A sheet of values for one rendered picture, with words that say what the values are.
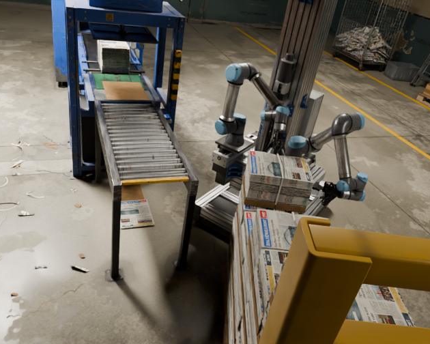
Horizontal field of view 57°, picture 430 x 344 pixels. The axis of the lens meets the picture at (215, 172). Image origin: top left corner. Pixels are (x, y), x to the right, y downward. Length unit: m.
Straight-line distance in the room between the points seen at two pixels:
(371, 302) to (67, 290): 2.11
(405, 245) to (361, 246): 0.07
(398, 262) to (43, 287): 2.62
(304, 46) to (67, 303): 2.32
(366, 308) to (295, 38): 1.98
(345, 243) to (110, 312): 2.34
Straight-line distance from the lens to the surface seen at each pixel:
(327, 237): 0.60
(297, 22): 2.88
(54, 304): 2.90
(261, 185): 2.33
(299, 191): 2.38
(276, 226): 1.92
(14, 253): 3.29
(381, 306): 1.40
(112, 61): 4.35
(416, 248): 0.67
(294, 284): 0.62
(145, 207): 3.62
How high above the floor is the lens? 2.20
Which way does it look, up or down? 31 degrees down
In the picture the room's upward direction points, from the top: 10 degrees clockwise
